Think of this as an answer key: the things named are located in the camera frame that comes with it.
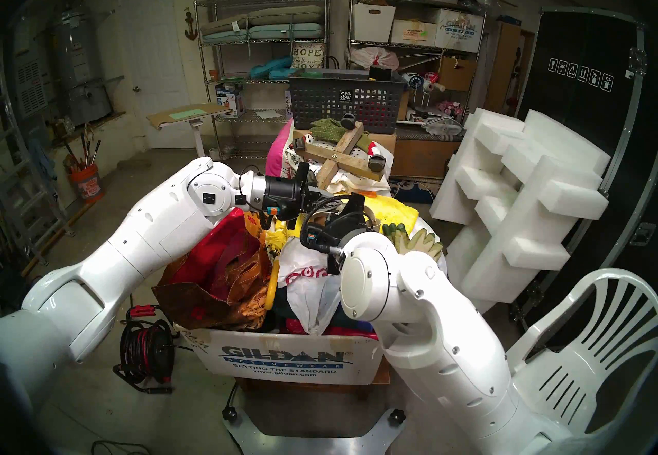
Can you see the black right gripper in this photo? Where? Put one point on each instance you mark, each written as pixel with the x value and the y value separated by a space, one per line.
pixel 336 230

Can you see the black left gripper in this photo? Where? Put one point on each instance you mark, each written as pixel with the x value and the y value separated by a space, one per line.
pixel 288 194

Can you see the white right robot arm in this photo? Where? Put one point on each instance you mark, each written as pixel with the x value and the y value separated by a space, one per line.
pixel 437 335

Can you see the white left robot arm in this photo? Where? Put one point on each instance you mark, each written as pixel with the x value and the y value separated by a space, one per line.
pixel 128 263

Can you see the white cloth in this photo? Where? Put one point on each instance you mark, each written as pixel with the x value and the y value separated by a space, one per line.
pixel 354 179

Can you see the wooden cross caster dolly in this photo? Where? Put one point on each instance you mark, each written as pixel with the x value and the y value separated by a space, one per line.
pixel 334 155

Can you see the white perforated tray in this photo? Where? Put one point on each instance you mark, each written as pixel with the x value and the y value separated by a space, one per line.
pixel 360 154

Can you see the pink pillow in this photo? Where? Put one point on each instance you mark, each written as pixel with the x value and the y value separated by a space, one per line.
pixel 277 161

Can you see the yellow cloth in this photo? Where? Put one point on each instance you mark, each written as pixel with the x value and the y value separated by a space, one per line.
pixel 396 209

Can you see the green knit glove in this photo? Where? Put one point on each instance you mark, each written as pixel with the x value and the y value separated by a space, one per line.
pixel 326 127

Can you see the white plastic bag red print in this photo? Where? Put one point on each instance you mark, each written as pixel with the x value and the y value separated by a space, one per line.
pixel 313 305

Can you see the beige green work glove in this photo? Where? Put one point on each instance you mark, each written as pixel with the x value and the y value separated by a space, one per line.
pixel 416 242

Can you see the blue patterned rug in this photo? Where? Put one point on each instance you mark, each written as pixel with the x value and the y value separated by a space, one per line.
pixel 411 191

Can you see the red cloth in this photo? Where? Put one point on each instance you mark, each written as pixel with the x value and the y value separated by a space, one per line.
pixel 334 330

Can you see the dark plastic laundry basket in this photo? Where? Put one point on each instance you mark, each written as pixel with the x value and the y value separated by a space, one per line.
pixel 318 99

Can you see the brown wooden cabinet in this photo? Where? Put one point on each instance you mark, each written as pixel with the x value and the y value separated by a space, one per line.
pixel 421 155

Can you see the red fabric bag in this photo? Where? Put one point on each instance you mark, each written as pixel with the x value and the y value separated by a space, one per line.
pixel 216 248

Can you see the Gildan printed cardboard box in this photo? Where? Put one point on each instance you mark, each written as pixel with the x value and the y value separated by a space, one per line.
pixel 288 356
pixel 457 29

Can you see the blue white product box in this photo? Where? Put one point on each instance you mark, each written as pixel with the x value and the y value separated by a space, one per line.
pixel 230 100

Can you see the small black box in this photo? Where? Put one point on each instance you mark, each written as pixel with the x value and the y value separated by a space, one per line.
pixel 381 73

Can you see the teal folded cushion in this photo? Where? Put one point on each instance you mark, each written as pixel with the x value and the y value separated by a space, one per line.
pixel 272 69

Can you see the HOPE printed pillow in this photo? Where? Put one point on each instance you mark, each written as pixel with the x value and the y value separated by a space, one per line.
pixel 307 55

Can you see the pink flower bunch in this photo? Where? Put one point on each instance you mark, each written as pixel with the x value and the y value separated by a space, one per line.
pixel 452 108

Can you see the light green paper sheet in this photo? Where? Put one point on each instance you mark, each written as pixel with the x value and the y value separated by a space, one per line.
pixel 187 113

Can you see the teal seat cushion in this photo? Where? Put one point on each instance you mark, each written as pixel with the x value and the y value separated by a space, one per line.
pixel 285 31

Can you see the white storage box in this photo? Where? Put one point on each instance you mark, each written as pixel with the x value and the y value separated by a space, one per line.
pixel 372 24

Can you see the white overbed table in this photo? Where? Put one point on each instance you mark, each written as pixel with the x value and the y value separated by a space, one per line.
pixel 159 120

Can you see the brown cardboard box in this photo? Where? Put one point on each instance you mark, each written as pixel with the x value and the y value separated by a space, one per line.
pixel 457 73

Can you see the white box orange label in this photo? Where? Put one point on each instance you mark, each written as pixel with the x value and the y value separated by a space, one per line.
pixel 411 32

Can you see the beige seat cushion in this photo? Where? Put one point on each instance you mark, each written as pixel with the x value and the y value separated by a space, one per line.
pixel 282 14

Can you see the black base knob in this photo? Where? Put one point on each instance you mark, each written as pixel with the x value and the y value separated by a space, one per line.
pixel 396 416
pixel 230 413

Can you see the white foam packing block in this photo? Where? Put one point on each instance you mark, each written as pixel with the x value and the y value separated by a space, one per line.
pixel 545 176

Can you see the white door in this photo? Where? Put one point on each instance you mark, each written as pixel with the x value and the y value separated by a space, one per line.
pixel 154 58

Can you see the brown wooden door panel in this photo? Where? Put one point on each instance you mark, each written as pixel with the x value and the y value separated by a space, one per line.
pixel 506 63

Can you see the orange bucket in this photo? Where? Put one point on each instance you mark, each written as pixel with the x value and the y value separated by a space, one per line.
pixel 88 186

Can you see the white plastic chair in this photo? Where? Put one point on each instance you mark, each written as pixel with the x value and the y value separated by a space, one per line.
pixel 565 382

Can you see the grey water heater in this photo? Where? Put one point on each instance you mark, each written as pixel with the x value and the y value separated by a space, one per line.
pixel 77 63

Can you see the black flight case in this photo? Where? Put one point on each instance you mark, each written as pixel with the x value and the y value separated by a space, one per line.
pixel 581 47

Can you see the grey aluminium ladder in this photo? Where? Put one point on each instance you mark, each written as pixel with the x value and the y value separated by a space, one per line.
pixel 15 186

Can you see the grey vented furnace cabinet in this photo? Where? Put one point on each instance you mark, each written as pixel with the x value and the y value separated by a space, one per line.
pixel 31 83

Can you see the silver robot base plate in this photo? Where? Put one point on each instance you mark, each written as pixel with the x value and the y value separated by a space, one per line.
pixel 308 438

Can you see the brown anchor wall decoration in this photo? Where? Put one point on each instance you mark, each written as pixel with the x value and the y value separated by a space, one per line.
pixel 190 32

